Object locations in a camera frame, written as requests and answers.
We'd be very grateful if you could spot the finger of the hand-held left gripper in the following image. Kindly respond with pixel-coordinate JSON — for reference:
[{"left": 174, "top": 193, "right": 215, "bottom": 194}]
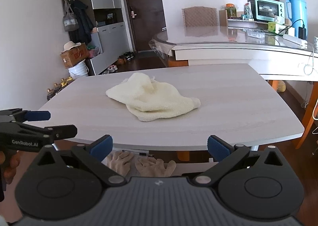
[
  {"left": 12, "top": 122, "right": 78, "bottom": 140},
  {"left": 0, "top": 108, "right": 51, "bottom": 122}
]

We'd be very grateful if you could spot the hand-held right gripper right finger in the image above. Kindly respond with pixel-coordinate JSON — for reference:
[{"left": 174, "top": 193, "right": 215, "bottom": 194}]
[{"left": 190, "top": 134, "right": 284, "bottom": 187}]

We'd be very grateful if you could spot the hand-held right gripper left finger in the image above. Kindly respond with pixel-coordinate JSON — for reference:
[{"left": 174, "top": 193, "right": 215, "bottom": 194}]
[{"left": 37, "top": 134, "right": 127, "bottom": 187}]

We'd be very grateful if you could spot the cream terry towel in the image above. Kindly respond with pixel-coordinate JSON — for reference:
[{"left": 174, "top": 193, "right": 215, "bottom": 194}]
[{"left": 106, "top": 72, "right": 201, "bottom": 122}]

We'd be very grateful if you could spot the person's left hand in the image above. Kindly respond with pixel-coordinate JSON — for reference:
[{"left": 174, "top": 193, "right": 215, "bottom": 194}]
[{"left": 0, "top": 150, "right": 22, "bottom": 187}]

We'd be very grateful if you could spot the white knit glove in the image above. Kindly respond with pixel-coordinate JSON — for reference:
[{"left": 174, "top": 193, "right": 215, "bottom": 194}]
[
  {"left": 107, "top": 153, "right": 135, "bottom": 176},
  {"left": 135, "top": 158, "right": 177, "bottom": 178}
]

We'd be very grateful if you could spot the black pen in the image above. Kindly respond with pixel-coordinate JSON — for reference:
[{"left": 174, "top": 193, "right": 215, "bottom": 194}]
[{"left": 122, "top": 150, "right": 155, "bottom": 157}]

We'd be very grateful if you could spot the white plastic bucket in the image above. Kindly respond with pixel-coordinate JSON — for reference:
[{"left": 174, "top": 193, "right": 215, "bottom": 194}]
[{"left": 68, "top": 60, "right": 89, "bottom": 80}]

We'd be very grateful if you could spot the red-printed cardboard box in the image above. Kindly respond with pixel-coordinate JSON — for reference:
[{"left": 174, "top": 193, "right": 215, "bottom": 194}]
[{"left": 60, "top": 43, "right": 89, "bottom": 69}]

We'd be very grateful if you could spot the cream straw hat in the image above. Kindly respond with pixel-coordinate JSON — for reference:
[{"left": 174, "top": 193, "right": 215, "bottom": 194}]
[{"left": 63, "top": 41, "right": 82, "bottom": 53}]

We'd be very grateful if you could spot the colourful clothes pile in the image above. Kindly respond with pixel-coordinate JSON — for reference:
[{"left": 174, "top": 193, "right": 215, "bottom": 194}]
[{"left": 86, "top": 44, "right": 102, "bottom": 59}]

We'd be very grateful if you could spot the white glass-topped dining table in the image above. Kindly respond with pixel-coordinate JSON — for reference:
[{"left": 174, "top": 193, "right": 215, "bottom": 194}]
[{"left": 149, "top": 26, "right": 318, "bottom": 82}]

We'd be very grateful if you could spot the grey hanging bag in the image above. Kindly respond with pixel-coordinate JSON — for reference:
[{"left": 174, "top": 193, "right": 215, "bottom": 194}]
[{"left": 63, "top": 0, "right": 79, "bottom": 32}]

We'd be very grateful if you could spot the dark hanging jacket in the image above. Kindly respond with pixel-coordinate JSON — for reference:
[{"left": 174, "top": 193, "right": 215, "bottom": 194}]
[{"left": 71, "top": 0, "right": 95, "bottom": 45}]

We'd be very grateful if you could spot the clear plastic container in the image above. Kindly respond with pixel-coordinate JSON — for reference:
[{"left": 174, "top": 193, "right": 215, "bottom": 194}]
[{"left": 245, "top": 29, "right": 265, "bottom": 39}]

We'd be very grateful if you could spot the low white shelf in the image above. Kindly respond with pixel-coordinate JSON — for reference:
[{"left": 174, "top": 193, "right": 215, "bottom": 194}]
[{"left": 227, "top": 18, "right": 269, "bottom": 29}]

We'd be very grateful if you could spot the plain cardboard box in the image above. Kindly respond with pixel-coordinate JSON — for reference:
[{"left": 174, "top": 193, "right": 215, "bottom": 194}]
[{"left": 219, "top": 8, "right": 228, "bottom": 27}]

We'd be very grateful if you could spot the green tissue box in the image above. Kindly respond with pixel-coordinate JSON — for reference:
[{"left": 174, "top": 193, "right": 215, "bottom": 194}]
[{"left": 268, "top": 16, "right": 286, "bottom": 35}]

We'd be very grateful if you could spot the white power strip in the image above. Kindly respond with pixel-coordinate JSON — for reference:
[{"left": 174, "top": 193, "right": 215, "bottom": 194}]
[{"left": 283, "top": 33, "right": 308, "bottom": 48}]

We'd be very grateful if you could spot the beige quilted chair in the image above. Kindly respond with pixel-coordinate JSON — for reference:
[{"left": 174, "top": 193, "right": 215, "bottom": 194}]
[{"left": 181, "top": 6, "right": 218, "bottom": 27}]

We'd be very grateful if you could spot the green jar orange lid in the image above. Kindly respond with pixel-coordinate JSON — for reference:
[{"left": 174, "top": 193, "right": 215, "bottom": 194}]
[{"left": 226, "top": 3, "right": 237, "bottom": 19}]

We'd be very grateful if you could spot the colourful snack bag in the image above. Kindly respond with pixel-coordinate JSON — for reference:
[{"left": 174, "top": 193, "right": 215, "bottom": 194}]
[{"left": 242, "top": 3, "right": 254, "bottom": 20}]

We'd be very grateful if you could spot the teal toaster oven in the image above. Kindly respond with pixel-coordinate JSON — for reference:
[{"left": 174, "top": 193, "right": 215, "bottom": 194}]
[{"left": 248, "top": 0, "right": 285, "bottom": 22}]

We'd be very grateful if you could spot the dark brown door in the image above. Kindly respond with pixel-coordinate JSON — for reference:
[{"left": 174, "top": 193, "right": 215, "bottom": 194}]
[{"left": 121, "top": 0, "right": 166, "bottom": 54}]

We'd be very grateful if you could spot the light blue thermos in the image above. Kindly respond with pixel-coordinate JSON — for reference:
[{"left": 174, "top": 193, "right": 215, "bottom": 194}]
[{"left": 286, "top": 0, "right": 309, "bottom": 40}]

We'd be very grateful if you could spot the white cable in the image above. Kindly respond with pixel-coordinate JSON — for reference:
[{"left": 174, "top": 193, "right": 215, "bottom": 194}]
[{"left": 304, "top": 42, "right": 316, "bottom": 76}]

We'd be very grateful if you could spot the black charger cable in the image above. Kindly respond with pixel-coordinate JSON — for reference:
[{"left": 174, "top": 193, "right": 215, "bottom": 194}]
[{"left": 261, "top": 19, "right": 305, "bottom": 36}]

